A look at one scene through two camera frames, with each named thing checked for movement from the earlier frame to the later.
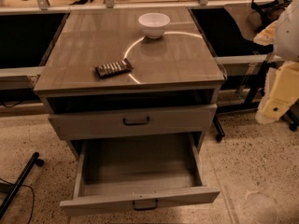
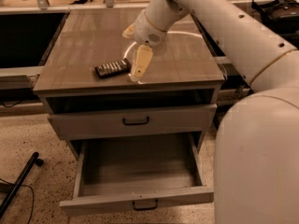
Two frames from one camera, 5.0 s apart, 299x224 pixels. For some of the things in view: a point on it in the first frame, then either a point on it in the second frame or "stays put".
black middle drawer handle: (146, 208) stays put
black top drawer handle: (135, 123) stays put
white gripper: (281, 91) -> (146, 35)
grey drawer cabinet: (135, 72) stays put
